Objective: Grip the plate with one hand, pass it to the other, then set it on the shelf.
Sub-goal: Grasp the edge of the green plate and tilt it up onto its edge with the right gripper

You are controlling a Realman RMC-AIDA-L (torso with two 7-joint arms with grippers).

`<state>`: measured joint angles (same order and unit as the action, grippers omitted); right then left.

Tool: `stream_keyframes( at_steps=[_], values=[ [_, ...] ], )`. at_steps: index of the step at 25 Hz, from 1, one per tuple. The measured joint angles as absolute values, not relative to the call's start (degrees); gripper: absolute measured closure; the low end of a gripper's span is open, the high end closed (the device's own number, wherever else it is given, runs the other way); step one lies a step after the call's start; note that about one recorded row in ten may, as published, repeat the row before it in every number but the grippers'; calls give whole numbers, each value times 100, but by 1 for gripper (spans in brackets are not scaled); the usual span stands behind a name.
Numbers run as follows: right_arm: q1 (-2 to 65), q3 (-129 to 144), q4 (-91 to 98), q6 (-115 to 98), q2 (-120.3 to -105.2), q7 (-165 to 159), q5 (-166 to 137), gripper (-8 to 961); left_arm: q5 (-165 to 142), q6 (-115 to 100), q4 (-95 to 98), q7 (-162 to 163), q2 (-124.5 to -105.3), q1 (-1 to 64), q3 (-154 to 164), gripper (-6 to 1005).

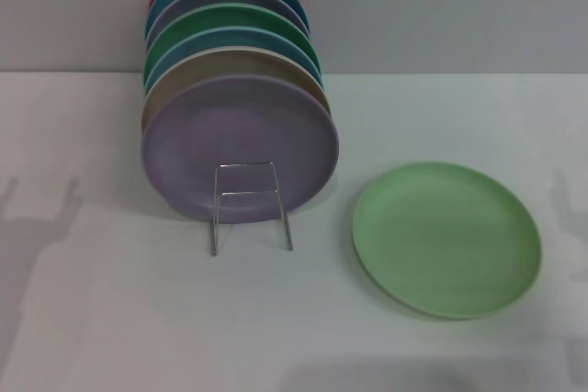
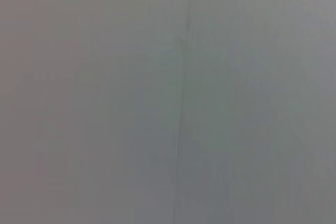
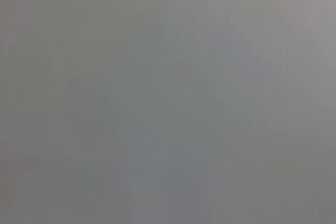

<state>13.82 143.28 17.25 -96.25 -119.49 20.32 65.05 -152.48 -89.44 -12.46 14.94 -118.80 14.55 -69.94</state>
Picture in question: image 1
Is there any light green plate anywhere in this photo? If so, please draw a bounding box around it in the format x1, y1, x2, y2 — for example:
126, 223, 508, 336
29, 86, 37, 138
352, 161, 544, 320

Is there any lavender plate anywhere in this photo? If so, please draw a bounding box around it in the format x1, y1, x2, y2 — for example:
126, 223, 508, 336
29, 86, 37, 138
140, 73, 340, 224

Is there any beige plate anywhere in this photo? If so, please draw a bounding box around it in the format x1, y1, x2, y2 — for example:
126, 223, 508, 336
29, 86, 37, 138
141, 46, 333, 134

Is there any light blue plate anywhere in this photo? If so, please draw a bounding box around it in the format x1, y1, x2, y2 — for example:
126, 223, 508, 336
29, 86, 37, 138
144, 27, 325, 90

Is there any dark green plate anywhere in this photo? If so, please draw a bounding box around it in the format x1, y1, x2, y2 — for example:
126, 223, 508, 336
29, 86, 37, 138
141, 3, 321, 85

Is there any metal wire plate rack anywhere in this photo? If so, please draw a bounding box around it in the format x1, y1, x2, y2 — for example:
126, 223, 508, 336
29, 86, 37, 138
209, 161, 295, 257

